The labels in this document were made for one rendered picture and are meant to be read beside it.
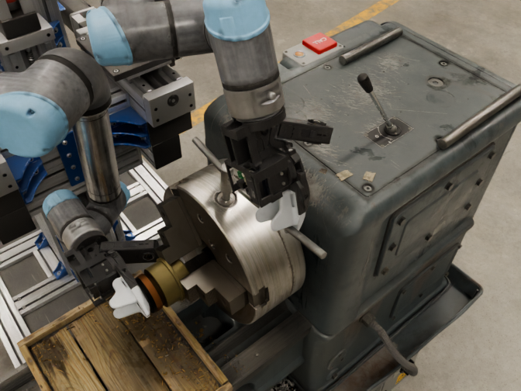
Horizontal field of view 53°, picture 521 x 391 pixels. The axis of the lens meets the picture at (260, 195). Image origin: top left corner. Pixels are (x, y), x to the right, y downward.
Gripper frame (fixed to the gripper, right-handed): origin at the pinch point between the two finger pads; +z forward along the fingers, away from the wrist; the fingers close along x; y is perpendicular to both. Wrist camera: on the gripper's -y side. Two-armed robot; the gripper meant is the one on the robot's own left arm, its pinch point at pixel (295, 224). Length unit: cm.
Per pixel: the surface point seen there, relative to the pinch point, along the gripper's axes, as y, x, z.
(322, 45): -43, -38, -9
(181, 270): 12.4, -22.2, 13.2
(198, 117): -87, -204, 67
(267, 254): 0.7, -9.4, 10.6
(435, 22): -282, -188, 73
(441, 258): -54, -14, 50
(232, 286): 7.3, -13.0, 15.5
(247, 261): 4.7, -9.8, 9.6
